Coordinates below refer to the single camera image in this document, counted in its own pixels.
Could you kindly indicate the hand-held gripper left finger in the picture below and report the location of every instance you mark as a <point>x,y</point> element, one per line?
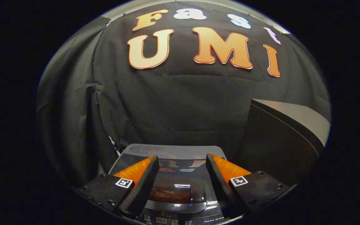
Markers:
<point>142,187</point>

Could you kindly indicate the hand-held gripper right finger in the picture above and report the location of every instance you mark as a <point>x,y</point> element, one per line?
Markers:
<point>222,187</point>

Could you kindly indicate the dark glass washing machine lid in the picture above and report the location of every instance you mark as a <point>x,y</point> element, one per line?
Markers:
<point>180,181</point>

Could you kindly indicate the grey cabinet with dark top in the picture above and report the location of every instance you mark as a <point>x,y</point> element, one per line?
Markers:
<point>277,147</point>

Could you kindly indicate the grey washing machine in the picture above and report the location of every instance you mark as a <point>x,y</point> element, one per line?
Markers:
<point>173,149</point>

